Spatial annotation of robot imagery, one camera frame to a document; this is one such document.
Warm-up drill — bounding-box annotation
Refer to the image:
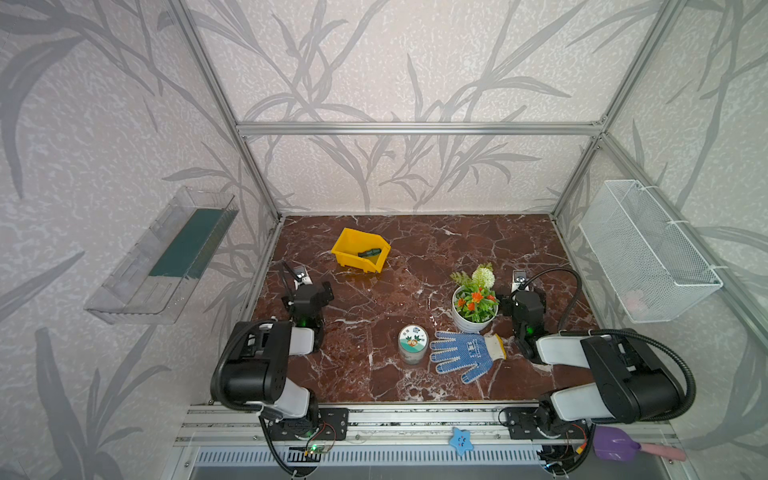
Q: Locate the green black screwdriver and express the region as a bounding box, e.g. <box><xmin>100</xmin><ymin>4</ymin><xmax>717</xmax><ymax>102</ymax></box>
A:
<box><xmin>358</xmin><ymin>248</ymin><xmax>382</xmax><ymax>258</ymax></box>

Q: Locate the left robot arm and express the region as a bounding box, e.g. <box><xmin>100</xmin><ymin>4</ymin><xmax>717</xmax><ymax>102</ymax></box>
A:
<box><xmin>210</xmin><ymin>281</ymin><xmax>349</xmax><ymax>442</ymax></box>

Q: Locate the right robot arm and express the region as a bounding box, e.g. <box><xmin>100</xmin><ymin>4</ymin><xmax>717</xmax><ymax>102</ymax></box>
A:
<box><xmin>499</xmin><ymin>289</ymin><xmax>697</xmax><ymax>439</ymax></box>

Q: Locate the yellow plastic bin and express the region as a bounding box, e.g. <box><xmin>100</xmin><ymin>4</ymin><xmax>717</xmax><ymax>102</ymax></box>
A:
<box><xmin>331</xmin><ymin>228</ymin><xmax>391</xmax><ymax>273</ymax></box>

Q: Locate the potted artificial flower plant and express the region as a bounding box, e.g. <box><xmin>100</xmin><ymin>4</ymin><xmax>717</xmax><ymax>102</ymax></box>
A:
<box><xmin>450</xmin><ymin>263</ymin><xmax>499</xmax><ymax>333</ymax></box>

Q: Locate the blue dotted work glove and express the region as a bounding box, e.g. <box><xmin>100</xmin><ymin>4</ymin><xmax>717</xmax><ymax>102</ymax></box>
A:
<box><xmin>429</xmin><ymin>331</ymin><xmax>507</xmax><ymax>384</ymax></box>

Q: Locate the round tin with lid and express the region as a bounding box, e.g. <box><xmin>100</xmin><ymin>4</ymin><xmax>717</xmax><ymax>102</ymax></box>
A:
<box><xmin>398</xmin><ymin>325</ymin><xmax>429</xmax><ymax>365</ymax></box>

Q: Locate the blue star toy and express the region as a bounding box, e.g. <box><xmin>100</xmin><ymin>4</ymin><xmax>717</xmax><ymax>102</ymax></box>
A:
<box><xmin>449</xmin><ymin>427</ymin><xmax>474</xmax><ymax>457</ymax></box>

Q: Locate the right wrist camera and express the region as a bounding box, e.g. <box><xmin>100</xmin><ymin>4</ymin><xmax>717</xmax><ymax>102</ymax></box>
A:
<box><xmin>512</xmin><ymin>270</ymin><xmax>529</xmax><ymax>294</ymax></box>

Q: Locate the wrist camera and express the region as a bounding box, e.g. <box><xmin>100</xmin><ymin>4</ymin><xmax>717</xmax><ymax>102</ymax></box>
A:
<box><xmin>292</xmin><ymin>266</ymin><xmax>312</xmax><ymax>288</ymax></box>
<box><xmin>512</xmin><ymin>270</ymin><xmax>529</xmax><ymax>294</ymax></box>

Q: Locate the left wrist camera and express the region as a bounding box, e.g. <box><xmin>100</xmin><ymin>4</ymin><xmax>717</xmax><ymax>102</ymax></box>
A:
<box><xmin>292</xmin><ymin>266</ymin><xmax>312</xmax><ymax>288</ymax></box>

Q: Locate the white wire mesh basket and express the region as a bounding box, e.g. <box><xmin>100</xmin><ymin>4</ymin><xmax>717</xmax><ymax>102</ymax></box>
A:
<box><xmin>579</xmin><ymin>180</ymin><xmax>723</xmax><ymax>323</ymax></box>

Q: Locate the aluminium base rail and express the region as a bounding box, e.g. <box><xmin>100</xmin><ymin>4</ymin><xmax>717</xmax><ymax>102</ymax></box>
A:
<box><xmin>173</xmin><ymin>403</ymin><xmax>682</xmax><ymax>466</ymax></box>

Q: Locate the clear plastic wall shelf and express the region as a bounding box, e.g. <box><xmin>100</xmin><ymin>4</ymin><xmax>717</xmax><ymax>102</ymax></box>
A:
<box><xmin>85</xmin><ymin>187</ymin><xmax>239</xmax><ymax>325</ymax></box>

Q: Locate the purple scoop pink handle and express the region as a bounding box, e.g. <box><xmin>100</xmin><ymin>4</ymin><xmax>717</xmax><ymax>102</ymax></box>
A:
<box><xmin>593</xmin><ymin>426</ymin><xmax>687</xmax><ymax>462</ymax></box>

